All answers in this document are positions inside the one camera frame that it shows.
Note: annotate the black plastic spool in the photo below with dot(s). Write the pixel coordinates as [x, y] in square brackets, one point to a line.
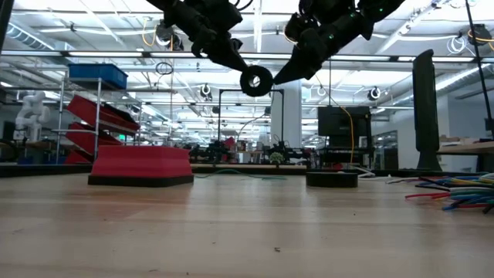
[247, 89]

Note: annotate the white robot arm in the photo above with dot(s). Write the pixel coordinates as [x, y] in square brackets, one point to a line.
[32, 116]

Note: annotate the black bench robot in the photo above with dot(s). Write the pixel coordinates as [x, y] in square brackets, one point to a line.
[214, 150]
[289, 152]

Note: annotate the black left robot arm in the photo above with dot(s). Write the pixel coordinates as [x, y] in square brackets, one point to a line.
[185, 15]

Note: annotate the wooden side table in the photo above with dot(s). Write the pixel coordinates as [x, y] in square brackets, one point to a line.
[467, 148]

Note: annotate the black monitor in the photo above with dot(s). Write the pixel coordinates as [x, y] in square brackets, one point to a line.
[339, 121]

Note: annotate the thin black rod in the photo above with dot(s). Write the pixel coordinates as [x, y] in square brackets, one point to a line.
[478, 62]

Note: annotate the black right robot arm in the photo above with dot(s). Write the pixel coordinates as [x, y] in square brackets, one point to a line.
[380, 7]

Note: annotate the white round pillar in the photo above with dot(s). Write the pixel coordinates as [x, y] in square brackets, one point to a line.
[291, 116]

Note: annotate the black frame stand with camera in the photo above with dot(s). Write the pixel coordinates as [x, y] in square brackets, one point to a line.
[220, 116]

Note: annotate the metal rack with red bins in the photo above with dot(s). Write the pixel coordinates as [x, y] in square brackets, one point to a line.
[96, 116]

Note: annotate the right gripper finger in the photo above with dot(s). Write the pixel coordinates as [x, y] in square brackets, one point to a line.
[305, 69]

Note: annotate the red box with black base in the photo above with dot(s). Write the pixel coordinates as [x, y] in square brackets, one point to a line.
[141, 166]

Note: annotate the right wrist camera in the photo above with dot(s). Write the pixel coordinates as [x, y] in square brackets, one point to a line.
[295, 27]

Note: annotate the black upright post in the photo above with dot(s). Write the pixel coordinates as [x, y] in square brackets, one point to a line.
[425, 112]

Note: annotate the blue plastic bin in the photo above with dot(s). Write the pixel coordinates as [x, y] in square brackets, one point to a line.
[98, 73]

